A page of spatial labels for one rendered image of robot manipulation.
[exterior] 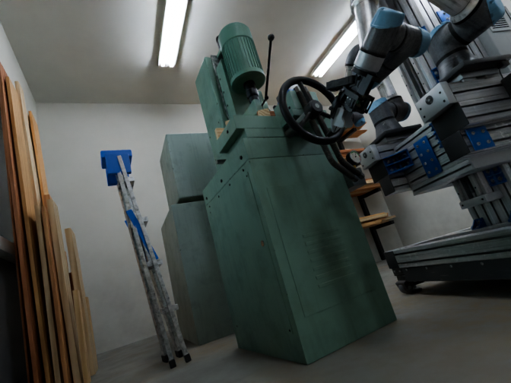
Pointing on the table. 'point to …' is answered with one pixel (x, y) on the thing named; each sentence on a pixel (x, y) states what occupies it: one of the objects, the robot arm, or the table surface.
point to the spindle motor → (240, 56)
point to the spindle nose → (251, 90)
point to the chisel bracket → (255, 107)
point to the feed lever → (268, 61)
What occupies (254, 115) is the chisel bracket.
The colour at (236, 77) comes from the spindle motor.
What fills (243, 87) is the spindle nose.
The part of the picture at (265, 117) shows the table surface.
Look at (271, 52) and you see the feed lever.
